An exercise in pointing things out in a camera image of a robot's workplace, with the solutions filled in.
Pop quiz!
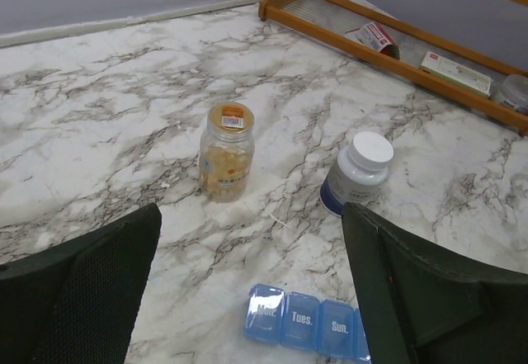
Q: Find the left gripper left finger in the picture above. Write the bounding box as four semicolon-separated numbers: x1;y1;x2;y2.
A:
1;204;162;363

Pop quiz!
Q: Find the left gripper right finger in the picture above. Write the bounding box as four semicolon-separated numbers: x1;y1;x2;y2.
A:
342;203;527;363

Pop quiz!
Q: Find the blue weekly pill organizer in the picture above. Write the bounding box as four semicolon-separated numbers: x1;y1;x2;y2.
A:
243;284;372;363

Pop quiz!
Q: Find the white pill bottle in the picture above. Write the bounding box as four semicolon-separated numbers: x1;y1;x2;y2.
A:
319;131;394;216

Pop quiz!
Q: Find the small amber pill bottle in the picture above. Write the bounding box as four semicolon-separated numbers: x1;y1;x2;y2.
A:
198;102;255;203

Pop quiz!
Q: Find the red white medicine box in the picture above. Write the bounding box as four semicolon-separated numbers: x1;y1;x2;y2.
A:
345;21;400;59

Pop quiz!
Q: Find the wooden tiered shelf rack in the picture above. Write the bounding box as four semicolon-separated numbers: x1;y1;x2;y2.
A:
258;0;527;136

